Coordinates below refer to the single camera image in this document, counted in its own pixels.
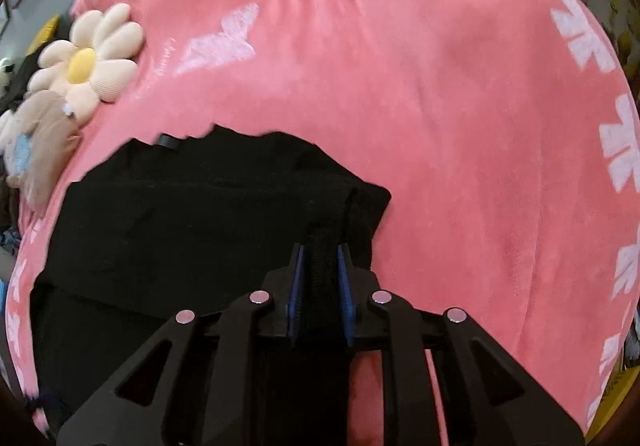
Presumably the black garment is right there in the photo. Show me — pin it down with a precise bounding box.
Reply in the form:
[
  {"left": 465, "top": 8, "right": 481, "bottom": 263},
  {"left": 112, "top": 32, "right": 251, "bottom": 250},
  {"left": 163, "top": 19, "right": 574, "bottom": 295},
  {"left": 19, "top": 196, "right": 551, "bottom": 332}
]
[{"left": 30, "top": 123, "right": 393, "bottom": 446}]

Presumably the pink printed blanket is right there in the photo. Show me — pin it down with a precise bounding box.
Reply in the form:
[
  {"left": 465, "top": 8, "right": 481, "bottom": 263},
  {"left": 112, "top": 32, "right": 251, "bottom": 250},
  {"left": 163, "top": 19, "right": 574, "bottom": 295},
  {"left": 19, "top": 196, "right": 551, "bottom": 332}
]
[{"left": 2, "top": 0, "right": 640, "bottom": 446}]

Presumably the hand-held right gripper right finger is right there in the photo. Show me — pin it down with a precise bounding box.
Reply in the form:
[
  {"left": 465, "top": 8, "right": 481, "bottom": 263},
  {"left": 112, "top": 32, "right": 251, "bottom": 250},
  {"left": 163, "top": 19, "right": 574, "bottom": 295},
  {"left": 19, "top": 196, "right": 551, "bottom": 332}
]
[{"left": 336, "top": 243, "right": 586, "bottom": 446}]

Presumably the dark cloth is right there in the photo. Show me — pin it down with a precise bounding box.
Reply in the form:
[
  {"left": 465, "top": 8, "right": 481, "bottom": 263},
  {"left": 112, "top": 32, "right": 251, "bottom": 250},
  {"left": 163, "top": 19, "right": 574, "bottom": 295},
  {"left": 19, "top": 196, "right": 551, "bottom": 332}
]
[{"left": 0, "top": 51, "right": 47, "bottom": 113}]

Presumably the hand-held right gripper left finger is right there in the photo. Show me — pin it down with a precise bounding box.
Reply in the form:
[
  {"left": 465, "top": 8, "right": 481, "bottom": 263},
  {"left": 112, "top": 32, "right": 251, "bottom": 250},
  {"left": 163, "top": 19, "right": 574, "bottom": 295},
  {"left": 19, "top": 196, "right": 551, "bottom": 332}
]
[{"left": 57, "top": 243, "right": 307, "bottom": 446}]

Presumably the yellow box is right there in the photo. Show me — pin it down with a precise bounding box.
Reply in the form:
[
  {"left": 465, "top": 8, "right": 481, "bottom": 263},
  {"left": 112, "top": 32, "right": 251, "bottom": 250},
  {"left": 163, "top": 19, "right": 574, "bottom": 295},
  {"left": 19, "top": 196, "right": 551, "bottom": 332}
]
[{"left": 585, "top": 366, "right": 637, "bottom": 443}]

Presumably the cream flower plush pillow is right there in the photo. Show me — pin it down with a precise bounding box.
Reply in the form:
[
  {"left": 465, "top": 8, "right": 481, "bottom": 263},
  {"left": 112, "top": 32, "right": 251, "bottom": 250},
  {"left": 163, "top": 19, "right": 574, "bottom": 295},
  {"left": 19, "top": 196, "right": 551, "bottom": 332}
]
[{"left": 27, "top": 2, "right": 146, "bottom": 122}]

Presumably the yellow cushion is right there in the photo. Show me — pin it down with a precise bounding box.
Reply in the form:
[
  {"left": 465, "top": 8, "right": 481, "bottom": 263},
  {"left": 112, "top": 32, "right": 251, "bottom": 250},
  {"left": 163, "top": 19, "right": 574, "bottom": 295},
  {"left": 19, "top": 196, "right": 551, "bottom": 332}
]
[{"left": 25, "top": 15, "right": 62, "bottom": 57}]

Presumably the beige plush toy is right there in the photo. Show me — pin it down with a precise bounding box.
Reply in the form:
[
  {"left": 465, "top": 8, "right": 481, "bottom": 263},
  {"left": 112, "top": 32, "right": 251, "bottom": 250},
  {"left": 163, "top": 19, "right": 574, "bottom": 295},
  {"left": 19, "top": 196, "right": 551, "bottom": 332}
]
[{"left": 0, "top": 91, "right": 83, "bottom": 212}]

